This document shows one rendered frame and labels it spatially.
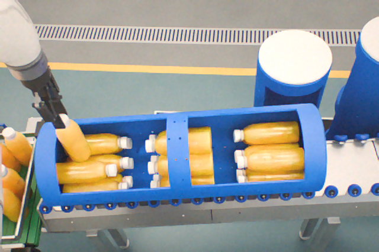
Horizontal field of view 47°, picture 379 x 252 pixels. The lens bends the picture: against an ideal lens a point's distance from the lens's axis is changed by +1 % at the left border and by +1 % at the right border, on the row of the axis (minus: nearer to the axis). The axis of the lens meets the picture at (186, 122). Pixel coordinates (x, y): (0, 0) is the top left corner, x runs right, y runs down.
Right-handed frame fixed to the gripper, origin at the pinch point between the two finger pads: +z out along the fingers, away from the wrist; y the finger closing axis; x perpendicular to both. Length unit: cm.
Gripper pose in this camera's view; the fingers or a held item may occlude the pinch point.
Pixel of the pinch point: (57, 115)
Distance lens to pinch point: 128.7
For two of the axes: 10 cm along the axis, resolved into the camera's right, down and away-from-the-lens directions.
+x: -10.0, 0.6, 0.4
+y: -0.3, -8.4, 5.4
